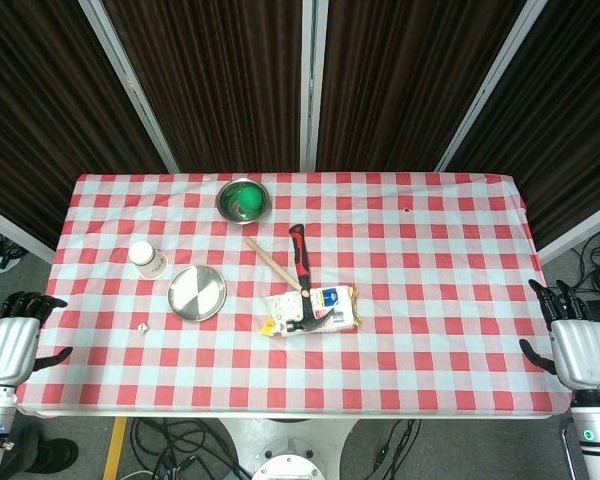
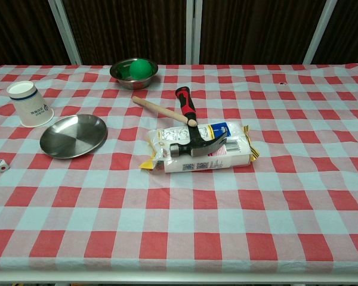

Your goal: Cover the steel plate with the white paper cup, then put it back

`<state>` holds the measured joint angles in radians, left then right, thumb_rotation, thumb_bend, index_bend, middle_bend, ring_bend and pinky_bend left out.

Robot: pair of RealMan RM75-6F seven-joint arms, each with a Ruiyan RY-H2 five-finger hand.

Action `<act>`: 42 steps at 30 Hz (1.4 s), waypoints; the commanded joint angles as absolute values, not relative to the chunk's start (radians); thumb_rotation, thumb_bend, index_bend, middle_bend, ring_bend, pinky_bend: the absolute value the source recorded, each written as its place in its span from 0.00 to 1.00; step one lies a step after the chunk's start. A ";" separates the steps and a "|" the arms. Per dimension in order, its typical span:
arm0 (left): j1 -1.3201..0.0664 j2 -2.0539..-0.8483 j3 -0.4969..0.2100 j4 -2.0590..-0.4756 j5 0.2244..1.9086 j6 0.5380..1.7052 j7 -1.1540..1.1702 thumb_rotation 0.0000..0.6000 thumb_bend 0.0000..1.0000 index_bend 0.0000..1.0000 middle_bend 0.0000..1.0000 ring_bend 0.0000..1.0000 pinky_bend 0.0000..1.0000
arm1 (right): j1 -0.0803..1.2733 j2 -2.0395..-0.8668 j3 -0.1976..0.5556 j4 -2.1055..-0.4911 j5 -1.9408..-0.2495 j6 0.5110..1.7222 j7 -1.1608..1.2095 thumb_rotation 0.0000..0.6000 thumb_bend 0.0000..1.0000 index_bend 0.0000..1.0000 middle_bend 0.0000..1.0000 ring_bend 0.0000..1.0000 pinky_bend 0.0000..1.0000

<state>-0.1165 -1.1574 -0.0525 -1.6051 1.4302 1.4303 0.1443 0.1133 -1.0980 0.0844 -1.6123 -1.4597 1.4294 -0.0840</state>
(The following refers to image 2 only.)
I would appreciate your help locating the white paper cup blue band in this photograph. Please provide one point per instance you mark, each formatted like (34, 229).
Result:
(32, 111)

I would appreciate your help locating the white die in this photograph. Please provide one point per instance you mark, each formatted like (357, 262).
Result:
(1, 165)

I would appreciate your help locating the steel plate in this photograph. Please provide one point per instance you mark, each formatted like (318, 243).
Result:
(73, 137)

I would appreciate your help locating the wooden stick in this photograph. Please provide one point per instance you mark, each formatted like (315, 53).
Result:
(161, 109)

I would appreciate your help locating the red black claw hammer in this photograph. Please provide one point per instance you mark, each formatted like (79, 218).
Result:
(188, 104)

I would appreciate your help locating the white plastic package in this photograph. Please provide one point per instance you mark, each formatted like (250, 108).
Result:
(235, 149)

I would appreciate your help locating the red white checkered tablecloth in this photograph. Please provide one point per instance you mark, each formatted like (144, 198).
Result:
(179, 214)

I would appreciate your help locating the stainless steel bowl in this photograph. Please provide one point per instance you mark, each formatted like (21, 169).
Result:
(134, 83)

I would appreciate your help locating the green ball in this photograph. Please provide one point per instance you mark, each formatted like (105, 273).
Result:
(141, 69)

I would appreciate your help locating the white upright frame post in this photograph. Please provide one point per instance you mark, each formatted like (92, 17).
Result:
(194, 29)

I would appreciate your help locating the white table edge rail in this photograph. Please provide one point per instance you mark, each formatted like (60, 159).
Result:
(179, 277)

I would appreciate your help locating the white slanted frame post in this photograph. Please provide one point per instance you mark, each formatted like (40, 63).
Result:
(318, 32)
(66, 32)

